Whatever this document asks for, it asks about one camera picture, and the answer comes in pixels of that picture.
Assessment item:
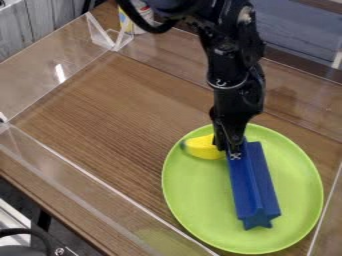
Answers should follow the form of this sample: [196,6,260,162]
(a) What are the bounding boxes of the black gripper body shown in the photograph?
[210,64,266,134]

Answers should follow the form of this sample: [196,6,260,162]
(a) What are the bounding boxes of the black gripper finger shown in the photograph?
[225,117,248,159]
[212,114,228,151]

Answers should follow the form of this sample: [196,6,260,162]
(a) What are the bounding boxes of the yellow toy banana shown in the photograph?
[181,134,225,160]

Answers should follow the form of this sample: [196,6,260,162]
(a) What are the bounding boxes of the blue plastic block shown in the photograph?
[228,141,282,230]

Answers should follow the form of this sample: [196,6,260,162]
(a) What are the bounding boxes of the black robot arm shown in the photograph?
[117,0,266,157]

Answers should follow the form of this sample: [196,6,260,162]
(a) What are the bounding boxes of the green round plate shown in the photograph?
[162,124,324,255]

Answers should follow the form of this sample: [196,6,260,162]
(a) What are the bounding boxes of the white yellow can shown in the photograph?
[120,0,154,35]

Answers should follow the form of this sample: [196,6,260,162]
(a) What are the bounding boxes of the clear acrylic corner bracket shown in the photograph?
[86,12,134,52]

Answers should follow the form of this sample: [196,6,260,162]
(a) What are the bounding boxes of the clear acrylic enclosure wall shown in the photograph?
[0,9,342,256]

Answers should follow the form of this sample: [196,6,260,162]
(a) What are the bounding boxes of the black cable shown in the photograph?
[0,225,49,256]

